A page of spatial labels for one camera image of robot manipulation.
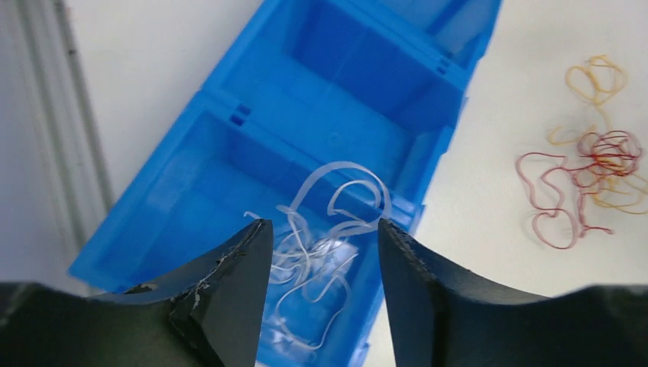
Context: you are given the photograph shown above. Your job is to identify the yellow cable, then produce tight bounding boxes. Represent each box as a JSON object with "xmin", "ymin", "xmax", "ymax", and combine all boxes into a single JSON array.
[{"xmin": 546, "ymin": 54, "xmax": 648, "ymax": 216}]

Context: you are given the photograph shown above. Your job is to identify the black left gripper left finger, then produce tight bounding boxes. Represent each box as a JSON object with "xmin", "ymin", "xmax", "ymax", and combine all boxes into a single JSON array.
[{"xmin": 1, "ymin": 219, "xmax": 274, "ymax": 366}]

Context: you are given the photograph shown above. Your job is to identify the white cable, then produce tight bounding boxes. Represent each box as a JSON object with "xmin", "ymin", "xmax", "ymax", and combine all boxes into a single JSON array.
[{"xmin": 244, "ymin": 161, "xmax": 394, "ymax": 352}]

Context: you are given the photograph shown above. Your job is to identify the aluminium frame rail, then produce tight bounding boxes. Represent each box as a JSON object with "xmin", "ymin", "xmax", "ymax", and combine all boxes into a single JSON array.
[{"xmin": 1, "ymin": 1, "xmax": 112, "ymax": 247}]

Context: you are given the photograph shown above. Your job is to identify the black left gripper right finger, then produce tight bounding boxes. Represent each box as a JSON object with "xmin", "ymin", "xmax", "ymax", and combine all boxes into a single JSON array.
[{"xmin": 378, "ymin": 219, "xmax": 647, "ymax": 366}]

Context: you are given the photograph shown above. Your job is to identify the blue plastic divided bin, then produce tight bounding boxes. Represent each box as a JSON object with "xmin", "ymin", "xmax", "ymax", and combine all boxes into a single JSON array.
[{"xmin": 68, "ymin": 0, "xmax": 504, "ymax": 367}]

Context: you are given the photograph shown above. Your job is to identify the red cable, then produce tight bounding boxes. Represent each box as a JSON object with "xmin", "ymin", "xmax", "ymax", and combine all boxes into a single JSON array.
[{"xmin": 515, "ymin": 130, "xmax": 644, "ymax": 251}]

